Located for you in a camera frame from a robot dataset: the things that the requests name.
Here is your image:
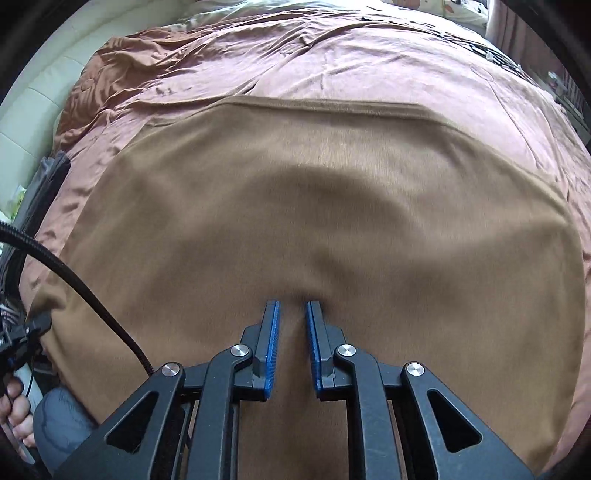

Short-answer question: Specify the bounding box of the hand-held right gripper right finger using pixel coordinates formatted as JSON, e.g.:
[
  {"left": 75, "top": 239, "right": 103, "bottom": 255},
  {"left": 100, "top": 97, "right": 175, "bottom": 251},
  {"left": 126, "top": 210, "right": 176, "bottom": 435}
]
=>
[{"left": 305, "top": 300, "right": 536, "bottom": 480}]

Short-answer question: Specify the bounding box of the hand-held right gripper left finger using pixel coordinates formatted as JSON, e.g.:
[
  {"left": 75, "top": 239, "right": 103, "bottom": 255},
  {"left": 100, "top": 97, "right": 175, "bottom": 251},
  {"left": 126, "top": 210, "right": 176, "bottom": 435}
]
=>
[{"left": 55, "top": 300, "right": 281, "bottom": 480}]

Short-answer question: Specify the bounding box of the brown printed t-shirt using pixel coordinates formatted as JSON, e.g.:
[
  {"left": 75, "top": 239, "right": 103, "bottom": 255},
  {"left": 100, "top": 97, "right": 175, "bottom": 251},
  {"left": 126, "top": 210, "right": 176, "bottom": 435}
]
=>
[{"left": 25, "top": 95, "right": 587, "bottom": 480}]

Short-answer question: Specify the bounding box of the person's left hand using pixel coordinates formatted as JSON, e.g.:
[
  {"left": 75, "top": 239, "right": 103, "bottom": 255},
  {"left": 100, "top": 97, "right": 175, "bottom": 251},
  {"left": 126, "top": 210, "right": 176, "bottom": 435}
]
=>
[{"left": 0, "top": 376, "right": 37, "bottom": 457}]

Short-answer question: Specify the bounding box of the person's leg in grey pants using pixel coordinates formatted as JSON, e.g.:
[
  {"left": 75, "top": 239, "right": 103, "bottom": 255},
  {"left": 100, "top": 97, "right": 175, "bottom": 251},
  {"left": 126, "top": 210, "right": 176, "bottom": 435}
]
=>
[{"left": 34, "top": 387, "right": 100, "bottom": 476}]

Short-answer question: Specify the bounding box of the green white packet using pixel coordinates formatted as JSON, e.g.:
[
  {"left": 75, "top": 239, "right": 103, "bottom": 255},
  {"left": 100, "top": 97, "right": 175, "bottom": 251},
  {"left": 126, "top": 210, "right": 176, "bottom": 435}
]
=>
[{"left": 0, "top": 185, "right": 25, "bottom": 217}]

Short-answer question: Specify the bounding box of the grey folded cloth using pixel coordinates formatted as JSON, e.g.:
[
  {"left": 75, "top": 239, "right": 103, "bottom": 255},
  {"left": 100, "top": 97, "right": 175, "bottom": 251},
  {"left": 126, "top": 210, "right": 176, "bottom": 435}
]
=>
[{"left": 16, "top": 154, "right": 72, "bottom": 232}]

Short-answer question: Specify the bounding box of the cream padded bed headboard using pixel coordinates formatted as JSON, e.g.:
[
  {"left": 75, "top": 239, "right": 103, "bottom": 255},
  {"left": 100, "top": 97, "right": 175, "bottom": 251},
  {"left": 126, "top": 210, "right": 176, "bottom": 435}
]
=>
[{"left": 0, "top": 0, "right": 195, "bottom": 222}]

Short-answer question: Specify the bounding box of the rust-brown blanket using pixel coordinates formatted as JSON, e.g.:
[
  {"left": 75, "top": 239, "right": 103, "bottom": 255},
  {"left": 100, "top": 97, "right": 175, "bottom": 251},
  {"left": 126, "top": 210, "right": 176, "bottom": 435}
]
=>
[{"left": 23, "top": 9, "right": 591, "bottom": 462}]

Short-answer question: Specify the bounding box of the beige quilt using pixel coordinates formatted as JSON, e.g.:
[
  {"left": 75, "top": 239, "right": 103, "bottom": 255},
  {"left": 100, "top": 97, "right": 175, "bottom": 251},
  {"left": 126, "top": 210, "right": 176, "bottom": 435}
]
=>
[{"left": 175, "top": 0, "right": 490, "bottom": 33}]

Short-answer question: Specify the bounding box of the striped paper bag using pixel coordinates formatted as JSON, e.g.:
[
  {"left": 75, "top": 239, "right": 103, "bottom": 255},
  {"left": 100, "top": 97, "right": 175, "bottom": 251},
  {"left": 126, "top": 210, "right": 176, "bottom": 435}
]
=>
[{"left": 561, "top": 80, "right": 583, "bottom": 114}]

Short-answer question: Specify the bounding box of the pink curtain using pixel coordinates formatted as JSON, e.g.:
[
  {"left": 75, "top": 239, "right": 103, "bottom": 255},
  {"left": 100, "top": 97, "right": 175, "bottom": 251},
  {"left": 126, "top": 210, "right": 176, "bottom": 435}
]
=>
[{"left": 485, "top": 0, "right": 527, "bottom": 47}]

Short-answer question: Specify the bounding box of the black braided cable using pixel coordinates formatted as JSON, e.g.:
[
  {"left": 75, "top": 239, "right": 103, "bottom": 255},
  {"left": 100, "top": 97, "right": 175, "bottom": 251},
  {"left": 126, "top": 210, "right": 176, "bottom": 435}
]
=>
[{"left": 0, "top": 222, "right": 158, "bottom": 377}]

